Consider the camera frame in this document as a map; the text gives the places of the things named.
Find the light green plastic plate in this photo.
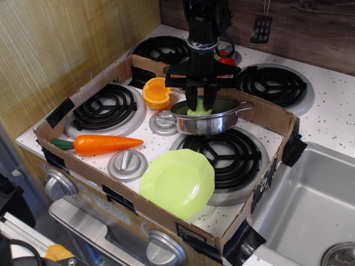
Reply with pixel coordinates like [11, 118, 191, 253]
[139, 149, 215, 220]

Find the silver oven knob right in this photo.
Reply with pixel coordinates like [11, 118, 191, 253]
[146, 230, 187, 266]

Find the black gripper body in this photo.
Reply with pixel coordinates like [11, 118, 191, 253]
[164, 49, 241, 90]

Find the orange toy carrot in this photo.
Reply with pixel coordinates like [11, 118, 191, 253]
[50, 135, 144, 156]

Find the silver oven door handle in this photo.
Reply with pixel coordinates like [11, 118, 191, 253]
[49, 199, 148, 265]

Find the brown cardboard fence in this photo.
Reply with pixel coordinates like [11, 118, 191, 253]
[35, 55, 301, 265]

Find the black burner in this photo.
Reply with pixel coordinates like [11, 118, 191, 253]
[170, 127, 270, 207]
[130, 36, 190, 65]
[64, 83, 146, 139]
[238, 64, 315, 117]

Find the green toy broccoli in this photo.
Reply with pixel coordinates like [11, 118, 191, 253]
[186, 95, 212, 116]

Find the silver stovetop knob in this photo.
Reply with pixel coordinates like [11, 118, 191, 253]
[149, 110, 178, 136]
[108, 149, 148, 182]
[224, 45, 242, 65]

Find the black device bottom left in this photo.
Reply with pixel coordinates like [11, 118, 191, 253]
[1, 175, 36, 228]

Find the front right black burner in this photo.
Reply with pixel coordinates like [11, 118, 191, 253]
[170, 127, 270, 207]

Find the silver stovetop knob middle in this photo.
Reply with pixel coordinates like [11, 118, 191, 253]
[149, 110, 178, 136]

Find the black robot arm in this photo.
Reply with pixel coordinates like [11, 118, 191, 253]
[164, 1, 241, 111]

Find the back right black burner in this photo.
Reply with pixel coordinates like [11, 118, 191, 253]
[238, 64, 315, 117]

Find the front left black burner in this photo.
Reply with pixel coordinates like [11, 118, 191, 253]
[64, 83, 146, 139]

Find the hanging steel slotted spatula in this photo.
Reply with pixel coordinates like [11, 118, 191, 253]
[250, 0, 273, 44]

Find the silver stovetop knob front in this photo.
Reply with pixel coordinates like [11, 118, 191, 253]
[108, 149, 148, 182]

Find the small steel pan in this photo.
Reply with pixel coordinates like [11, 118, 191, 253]
[169, 97, 254, 135]

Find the silver stovetop knob back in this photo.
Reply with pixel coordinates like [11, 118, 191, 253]
[224, 45, 242, 65]

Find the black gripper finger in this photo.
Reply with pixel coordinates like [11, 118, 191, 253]
[204, 83, 218, 110]
[185, 84, 197, 110]

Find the silver oven knob left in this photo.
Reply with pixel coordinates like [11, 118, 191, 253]
[44, 168, 78, 201]

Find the silver oven knob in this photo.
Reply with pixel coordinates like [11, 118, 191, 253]
[44, 168, 78, 201]
[146, 230, 187, 266]

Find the silver sink drain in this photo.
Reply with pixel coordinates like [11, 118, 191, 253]
[320, 242, 354, 266]

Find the orange yellow object bottom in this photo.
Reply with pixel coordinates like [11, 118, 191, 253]
[44, 244, 73, 262]

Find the halved toy orange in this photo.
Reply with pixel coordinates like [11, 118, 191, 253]
[142, 77, 174, 110]

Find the back left black burner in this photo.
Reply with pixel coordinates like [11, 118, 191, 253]
[130, 36, 190, 65]

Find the grey toy sink basin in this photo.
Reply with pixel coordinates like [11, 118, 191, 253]
[248, 143, 354, 265]

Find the red toy strawberry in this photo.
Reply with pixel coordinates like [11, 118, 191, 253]
[214, 51, 237, 66]

